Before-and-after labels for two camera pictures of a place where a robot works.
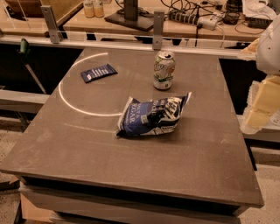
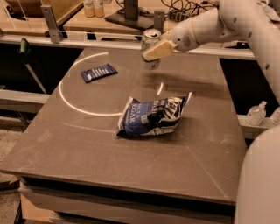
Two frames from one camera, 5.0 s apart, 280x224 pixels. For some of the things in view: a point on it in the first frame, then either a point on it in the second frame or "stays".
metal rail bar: [132, 45] stays
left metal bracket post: [52, 24] stays
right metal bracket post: [157, 31] stays
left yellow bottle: [88, 9] stays
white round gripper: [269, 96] to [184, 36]
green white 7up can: [164, 66] to [150, 37]
